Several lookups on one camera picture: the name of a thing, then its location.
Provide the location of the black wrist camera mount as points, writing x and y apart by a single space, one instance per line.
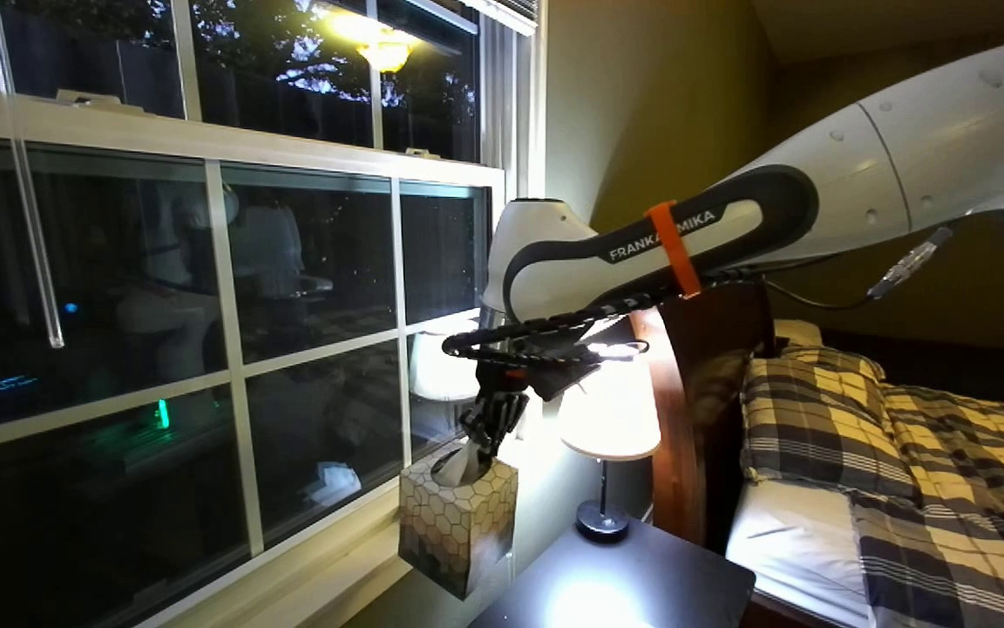
550 337

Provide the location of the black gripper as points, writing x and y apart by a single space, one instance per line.
520 384

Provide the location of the clear blind wand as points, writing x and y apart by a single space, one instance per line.
38 222

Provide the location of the white windowsill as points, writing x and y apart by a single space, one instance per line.
314 570

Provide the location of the dark nightstand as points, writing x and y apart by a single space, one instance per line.
628 579

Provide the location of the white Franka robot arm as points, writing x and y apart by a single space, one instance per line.
854 186

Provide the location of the white framed window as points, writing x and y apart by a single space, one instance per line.
225 232

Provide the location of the brown wooden headboard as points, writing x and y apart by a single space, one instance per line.
699 421

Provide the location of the plaid pillow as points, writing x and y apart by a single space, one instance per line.
820 421

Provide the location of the hexagon patterned tissue box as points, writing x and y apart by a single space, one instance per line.
456 528

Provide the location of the white bed sheet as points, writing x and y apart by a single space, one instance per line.
801 546

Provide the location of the white shade table lamp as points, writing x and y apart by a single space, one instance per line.
611 414

